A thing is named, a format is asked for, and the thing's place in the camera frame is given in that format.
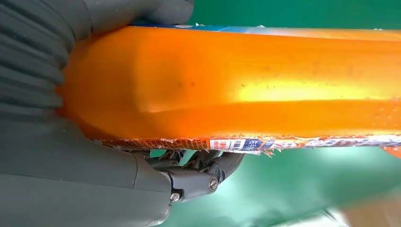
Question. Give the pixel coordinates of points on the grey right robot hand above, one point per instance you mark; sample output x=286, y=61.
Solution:
x=78, y=181

